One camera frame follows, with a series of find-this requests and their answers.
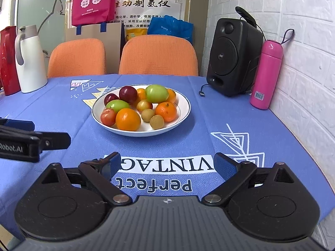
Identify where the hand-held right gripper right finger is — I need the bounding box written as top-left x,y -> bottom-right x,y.
201,152 -> 299,206

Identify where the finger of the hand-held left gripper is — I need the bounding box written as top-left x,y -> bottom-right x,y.
0,126 -> 71,151
0,118 -> 36,131

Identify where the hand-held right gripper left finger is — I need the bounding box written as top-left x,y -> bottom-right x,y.
39,151 -> 133,206

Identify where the large orange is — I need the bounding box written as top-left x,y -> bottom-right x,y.
115,108 -> 142,132

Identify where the red yellow plum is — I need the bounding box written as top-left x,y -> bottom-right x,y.
136,99 -> 153,113
100,108 -> 118,127

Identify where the green jujube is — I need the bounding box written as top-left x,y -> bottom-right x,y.
105,100 -> 131,114
145,84 -> 168,104

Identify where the brown longan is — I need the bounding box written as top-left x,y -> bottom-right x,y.
141,109 -> 156,122
150,114 -> 165,130

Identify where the dark red plum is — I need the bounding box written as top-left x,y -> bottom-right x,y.
104,93 -> 120,107
119,86 -> 138,104

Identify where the white plate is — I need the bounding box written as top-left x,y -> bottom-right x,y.
91,84 -> 191,137

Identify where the orange mandarin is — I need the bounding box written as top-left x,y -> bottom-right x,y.
155,101 -> 178,123
165,89 -> 177,105

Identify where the blue printed tablecloth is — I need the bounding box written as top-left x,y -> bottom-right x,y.
0,74 -> 319,250

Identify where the white thermos jug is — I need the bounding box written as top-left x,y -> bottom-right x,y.
14,25 -> 48,94

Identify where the red thermos jug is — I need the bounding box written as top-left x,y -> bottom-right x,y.
0,26 -> 22,96

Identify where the orange chair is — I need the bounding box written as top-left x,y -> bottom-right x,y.
118,35 -> 199,76
47,38 -> 107,78

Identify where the pink bottle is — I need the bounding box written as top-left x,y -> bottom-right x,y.
249,29 -> 294,110

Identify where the black speaker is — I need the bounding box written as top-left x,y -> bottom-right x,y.
206,18 -> 264,97

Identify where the brown paper bag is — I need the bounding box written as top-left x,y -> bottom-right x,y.
65,22 -> 124,75

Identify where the yellow packet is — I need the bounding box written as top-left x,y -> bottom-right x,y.
124,26 -> 150,42

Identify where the magenta bag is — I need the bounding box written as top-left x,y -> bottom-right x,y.
71,0 -> 116,28

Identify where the blue bag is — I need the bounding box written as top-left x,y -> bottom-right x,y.
147,16 -> 194,45

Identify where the black cable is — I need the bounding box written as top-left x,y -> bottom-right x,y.
199,82 -> 211,97

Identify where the wall poster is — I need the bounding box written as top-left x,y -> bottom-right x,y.
114,0 -> 191,36

